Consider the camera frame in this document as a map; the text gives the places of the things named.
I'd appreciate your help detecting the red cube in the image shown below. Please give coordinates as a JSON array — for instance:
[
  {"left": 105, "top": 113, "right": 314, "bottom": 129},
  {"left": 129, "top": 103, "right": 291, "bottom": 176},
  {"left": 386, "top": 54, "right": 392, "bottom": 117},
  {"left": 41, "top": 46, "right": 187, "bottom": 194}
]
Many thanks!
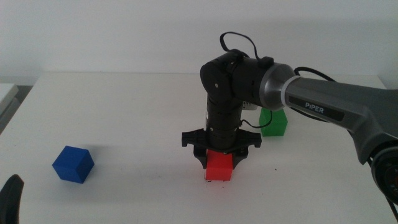
[{"left": 205, "top": 149, "right": 234, "bottom": 182}]

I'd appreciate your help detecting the green cube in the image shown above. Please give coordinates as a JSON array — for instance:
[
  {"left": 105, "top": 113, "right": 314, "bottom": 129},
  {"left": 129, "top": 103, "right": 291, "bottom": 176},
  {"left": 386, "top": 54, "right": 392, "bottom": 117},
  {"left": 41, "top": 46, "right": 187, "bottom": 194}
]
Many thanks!
[{"left": 259, "top": 107, "right": 289, "bottom": 137}]

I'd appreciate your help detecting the blue cube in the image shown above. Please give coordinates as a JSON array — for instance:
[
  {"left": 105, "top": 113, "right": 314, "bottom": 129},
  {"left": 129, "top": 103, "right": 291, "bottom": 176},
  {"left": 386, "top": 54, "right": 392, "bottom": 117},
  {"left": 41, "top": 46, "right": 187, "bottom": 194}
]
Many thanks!
[{"left": 52, "top": 145, "right": 95, "bottom": 184}]

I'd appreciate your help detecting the thin black right arm wire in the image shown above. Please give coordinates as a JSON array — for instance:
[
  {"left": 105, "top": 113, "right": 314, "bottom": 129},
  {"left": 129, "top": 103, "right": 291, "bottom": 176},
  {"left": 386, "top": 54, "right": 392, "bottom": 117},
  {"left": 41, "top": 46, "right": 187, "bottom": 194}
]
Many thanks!
[{"left": 220, "top": 32, "right": 274, "bottom": 129}]

